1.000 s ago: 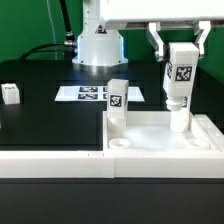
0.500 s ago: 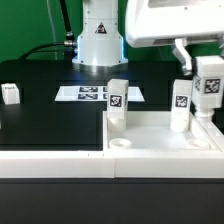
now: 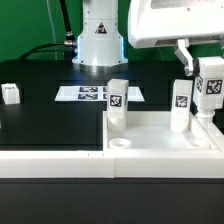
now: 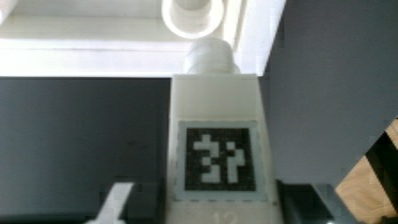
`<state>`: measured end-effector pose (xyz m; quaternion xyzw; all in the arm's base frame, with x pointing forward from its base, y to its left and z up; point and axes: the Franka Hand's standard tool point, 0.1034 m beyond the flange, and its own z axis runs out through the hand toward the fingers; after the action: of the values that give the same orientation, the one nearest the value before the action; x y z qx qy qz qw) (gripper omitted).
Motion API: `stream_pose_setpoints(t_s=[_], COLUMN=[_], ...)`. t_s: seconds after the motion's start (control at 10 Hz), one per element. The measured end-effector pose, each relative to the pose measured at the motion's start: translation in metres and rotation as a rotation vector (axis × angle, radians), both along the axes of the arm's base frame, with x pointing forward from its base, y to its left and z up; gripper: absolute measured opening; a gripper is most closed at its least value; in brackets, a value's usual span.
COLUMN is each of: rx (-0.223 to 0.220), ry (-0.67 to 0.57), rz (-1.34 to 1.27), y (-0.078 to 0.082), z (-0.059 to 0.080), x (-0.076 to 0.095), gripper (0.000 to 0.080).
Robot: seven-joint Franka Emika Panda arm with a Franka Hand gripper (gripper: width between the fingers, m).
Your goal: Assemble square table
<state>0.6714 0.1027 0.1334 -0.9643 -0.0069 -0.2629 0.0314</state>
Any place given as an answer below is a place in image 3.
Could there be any white square table top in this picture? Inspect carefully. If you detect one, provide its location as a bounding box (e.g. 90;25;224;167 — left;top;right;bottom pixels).
103;111;224;152

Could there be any white sheet with markers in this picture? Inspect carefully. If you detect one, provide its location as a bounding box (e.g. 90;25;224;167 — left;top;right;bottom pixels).
55;86;144;102

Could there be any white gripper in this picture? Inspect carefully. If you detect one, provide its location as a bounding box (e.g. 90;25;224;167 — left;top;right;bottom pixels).
128;0;224;76

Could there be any white L-shaped fence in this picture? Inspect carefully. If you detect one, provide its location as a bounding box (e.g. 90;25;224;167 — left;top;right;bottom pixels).
0;114;224;179

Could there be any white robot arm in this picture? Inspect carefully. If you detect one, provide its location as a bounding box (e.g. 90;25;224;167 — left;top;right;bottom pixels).
73;0;224;76

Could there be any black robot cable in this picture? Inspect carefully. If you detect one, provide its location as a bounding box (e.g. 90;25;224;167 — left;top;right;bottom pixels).
18;0;78;62

